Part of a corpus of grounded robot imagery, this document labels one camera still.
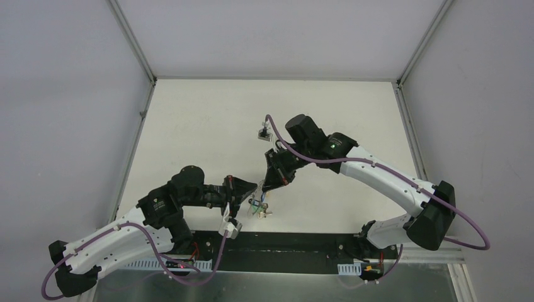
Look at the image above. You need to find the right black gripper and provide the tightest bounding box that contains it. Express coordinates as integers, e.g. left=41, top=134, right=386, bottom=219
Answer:
left=262, top=143, right=313, bottom=193

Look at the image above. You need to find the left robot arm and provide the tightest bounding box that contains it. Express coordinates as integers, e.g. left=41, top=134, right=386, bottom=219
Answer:
left=41, top=165, right=258, bottom=301

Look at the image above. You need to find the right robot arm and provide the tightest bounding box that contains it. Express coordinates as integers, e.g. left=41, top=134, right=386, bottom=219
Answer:
left=262, top=114, right=456, bottom=258

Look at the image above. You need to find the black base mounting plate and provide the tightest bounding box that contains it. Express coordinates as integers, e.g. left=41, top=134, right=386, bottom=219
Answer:
left=165, top=231, right=399, bottom=275

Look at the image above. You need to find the left controller board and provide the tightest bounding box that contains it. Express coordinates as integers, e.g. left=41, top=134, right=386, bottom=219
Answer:
left=166, top=259, right=194, bottom=269

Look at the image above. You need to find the controller board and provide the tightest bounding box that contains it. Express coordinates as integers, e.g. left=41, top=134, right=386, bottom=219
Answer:
left=361, top=264, right=383, bottom=277
left=166, top=259, right=194, bottom=269

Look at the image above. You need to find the right controller board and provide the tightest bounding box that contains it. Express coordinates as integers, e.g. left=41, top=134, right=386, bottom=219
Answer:
left=361, top=264, right=383, bottom=277

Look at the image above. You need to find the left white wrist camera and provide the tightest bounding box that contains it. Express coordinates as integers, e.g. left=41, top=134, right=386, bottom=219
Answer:
left=218, top=203, right=242, bottom=239

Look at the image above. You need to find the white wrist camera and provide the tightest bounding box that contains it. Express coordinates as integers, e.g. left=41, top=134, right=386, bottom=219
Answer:
left=218, top=203, right=242, bottom=239
left=258, top=121, right=273, bottom=142

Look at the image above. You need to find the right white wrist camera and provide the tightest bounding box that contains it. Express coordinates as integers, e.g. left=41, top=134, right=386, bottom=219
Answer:
left=258, top=121, right=273, bottom=142

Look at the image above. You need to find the aluminium frame rail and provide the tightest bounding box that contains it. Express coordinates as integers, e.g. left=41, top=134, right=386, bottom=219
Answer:
left=79, top=243, right=464, bottom=301

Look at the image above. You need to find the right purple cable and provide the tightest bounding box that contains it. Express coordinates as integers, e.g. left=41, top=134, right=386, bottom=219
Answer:
left=265, top=114, right=491, bottom=251

